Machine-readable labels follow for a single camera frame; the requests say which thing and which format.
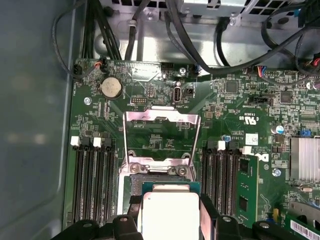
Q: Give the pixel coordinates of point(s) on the silver chipset heat sink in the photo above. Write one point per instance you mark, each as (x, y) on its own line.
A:
(305, 160)

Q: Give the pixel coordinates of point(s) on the internal USB port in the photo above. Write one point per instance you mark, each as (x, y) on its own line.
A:
(177, 95)

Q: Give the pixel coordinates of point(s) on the round coin battery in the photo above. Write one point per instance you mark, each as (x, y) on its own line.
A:
(111, 87)

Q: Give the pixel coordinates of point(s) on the metal drive cage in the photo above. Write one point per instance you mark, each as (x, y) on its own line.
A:
(200, 13)

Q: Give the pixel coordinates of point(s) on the metal CPU socket cover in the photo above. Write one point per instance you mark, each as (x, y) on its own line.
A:
(140, 116)

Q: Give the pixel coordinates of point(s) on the black-latched RAM slot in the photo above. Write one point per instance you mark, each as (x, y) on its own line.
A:
(111, 180)
(230, 180)
(88, 180)
(208, 180)

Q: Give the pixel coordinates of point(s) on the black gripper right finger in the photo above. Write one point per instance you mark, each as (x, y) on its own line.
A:
(226, 228)

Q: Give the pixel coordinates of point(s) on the silver-topped CPU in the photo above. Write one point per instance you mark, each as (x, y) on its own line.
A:
(170, 215)

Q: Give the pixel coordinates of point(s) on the white-latched RAM slot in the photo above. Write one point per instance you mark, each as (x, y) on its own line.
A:
(219, 180)
(78, 180)
(100, 180)

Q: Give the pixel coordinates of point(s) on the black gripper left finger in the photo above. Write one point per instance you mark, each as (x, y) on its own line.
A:
(120, 227)

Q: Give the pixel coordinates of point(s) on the green RAM stick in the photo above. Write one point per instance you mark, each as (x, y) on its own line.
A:
(247, 180)

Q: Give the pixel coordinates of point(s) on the green motherboard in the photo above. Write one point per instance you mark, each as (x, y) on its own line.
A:
(225, 120)

